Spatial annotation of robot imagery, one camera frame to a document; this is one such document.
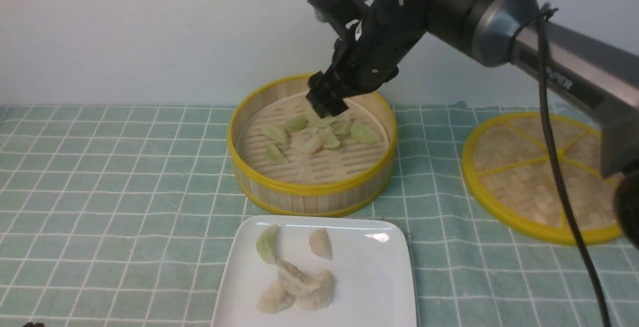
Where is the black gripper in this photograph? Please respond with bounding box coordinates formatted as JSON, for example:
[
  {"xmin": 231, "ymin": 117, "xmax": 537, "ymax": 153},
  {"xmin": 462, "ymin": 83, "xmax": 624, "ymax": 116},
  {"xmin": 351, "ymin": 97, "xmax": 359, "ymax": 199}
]
[{"xmin": 306, "ymin": 0, "xmax": 430, "ymax": 117}]

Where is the green dumpling steamer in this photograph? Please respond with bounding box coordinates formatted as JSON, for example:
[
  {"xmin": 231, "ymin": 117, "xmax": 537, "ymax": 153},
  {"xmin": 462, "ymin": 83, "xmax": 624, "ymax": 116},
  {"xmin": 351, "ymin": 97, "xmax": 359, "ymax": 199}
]
[
  {"xmin": 305, "ymin": 108, "xmax": 335, "ymax": 129},
  {"xmin": 265, "ymin": 144, "xmax": 289, "ymax": 165},
  {"xmin": 330, "ymin": 118, "xmax": 351, "ymax": 137},
  {"xmin": 321, "ymin": 127, "xmax": 341, "ymax": 150}
]

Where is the pale white dumpling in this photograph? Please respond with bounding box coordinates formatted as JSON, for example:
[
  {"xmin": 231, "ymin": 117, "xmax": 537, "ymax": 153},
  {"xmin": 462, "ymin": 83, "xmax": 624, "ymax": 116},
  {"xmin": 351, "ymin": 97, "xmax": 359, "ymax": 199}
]
[{"xmin": 278, "ymin": 260, "xmax": 321, "ymax": 297}]

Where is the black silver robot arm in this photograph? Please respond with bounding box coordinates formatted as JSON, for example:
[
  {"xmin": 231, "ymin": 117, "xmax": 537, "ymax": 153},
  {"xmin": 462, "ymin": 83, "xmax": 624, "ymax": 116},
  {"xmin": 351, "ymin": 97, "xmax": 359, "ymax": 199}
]
[{"xmin": 306, "ymin": 0, "xmax": 639, "ymax": 247}]

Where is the small pale dumpling on plate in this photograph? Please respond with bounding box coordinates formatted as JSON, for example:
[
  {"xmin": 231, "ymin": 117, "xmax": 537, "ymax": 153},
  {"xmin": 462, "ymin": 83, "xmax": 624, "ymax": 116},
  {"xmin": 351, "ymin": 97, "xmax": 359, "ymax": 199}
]
[{"xmin": 310, "ymin": 228, "xmax": 333, "ymax": 261}]

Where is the green dumpling on plate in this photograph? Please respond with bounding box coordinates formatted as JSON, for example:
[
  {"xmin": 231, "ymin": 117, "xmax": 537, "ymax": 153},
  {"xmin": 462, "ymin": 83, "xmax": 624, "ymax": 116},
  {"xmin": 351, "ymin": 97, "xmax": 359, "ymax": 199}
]
[{"xmin": 256, "ymin": 225, "xmax": 279, "ymax": 265}]

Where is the white square plate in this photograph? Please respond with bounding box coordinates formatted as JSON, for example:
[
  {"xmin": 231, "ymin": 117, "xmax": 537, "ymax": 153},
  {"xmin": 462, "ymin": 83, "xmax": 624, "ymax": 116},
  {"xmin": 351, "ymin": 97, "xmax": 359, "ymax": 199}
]
[{"xmin": 211, "ymin": 215, "xmax": 418, "ymax": 327}]

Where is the pale dumpling lower right plate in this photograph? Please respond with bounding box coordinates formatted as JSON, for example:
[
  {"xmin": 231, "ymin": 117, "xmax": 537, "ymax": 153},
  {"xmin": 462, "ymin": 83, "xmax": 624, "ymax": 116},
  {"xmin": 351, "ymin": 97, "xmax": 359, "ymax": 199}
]
[{"xmin": 295, "ymin": 270, "xmax": 335, "ymax": 311}]

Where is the pale dumpling plate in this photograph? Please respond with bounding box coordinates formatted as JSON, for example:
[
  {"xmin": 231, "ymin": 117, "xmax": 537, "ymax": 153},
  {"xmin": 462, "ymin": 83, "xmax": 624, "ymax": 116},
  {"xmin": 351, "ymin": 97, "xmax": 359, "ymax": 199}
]
[
  {"xmin": 256, "ymin": 279, "xmax": 296, "ymax": 314},
  {"xmin": 295, "ymin": 270, "xmax": 335, "ymax": 311}
]

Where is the pale dumpling lower left plate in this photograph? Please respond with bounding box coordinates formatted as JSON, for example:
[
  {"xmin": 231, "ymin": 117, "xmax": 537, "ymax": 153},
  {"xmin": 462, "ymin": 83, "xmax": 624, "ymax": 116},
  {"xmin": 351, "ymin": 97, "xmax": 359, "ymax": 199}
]
[{"xmin": 256, "ymin": 279, "xmax": 296, "ymax": 314}]

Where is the small green dumpling upper left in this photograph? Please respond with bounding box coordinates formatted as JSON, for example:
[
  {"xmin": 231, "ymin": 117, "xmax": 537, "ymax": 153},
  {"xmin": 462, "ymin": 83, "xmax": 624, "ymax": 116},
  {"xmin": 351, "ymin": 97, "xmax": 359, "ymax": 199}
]
[{"xmin": 284, "ymin": 114, "xmax": 308, "ymax": 133}]

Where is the green dumpling right in steamer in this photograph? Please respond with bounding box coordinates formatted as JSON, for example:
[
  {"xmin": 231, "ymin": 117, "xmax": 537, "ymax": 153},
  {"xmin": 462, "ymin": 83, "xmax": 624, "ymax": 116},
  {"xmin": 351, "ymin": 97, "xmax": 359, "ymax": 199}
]
[{"xmin": 350, "ymin": 120, "xmax": 381, "ymax": 145}]

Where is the green dumpling in steamer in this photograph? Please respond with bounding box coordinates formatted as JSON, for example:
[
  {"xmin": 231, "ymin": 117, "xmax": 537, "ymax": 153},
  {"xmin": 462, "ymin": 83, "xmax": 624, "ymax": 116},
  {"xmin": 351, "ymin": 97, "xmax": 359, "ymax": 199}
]
[
  {"xmin": 350, "ymin": 120, "xmax": 381, "ymax": 145},
  {"xmin": 260, "ymin": 124, "xmax": 290, "ymax": 149}
]

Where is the pale dumpling centre steamer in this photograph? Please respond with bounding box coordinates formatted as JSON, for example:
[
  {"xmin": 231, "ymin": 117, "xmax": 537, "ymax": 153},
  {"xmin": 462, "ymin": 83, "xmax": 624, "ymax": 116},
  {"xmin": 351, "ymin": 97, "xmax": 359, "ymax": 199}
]
[{"xmin": 291, "ymin": 127, "xmax": 322, "ymax": 155}]

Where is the green dumpling left in steamer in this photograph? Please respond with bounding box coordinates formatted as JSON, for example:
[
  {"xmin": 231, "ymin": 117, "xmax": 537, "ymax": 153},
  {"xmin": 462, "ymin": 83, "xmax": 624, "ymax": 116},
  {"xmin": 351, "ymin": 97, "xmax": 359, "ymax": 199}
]
[{"xmin": 260, "ymin": 124, "xmax": 290, "ymax": 149}]

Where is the yellow rimmed bamboo steamer basket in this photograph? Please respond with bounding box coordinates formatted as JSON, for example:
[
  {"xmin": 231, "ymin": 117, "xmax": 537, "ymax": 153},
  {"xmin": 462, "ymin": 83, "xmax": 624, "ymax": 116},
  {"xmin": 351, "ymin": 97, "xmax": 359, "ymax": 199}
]
[{"xmin": 227, "ymin": 75, "xmax": 397, "ymax": 216}]

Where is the yellow rimmed bamboo steamer lid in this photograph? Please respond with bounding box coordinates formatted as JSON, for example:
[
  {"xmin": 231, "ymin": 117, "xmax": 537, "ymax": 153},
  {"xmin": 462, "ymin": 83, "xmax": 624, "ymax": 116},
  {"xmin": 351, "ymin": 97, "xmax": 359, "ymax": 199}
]
[{"xmin": 461, "ymin": 112, "xmax": 622, "ymax": 246}]

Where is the dark object bottom left corner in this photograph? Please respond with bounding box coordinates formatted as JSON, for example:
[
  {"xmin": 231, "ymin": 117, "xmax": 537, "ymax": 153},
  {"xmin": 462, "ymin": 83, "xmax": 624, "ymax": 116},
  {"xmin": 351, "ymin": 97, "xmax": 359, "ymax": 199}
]
[{"xmin": 22, "ymin": 321, "xmax": 45, "ymax": 327}]

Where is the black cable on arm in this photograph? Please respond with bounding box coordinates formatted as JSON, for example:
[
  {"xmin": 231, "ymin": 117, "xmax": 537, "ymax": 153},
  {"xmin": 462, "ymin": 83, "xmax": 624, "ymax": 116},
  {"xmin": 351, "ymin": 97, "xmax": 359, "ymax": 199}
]
[{"xmin": 508, "ymin": 3, "xmax": 612, "ymax": 327}]

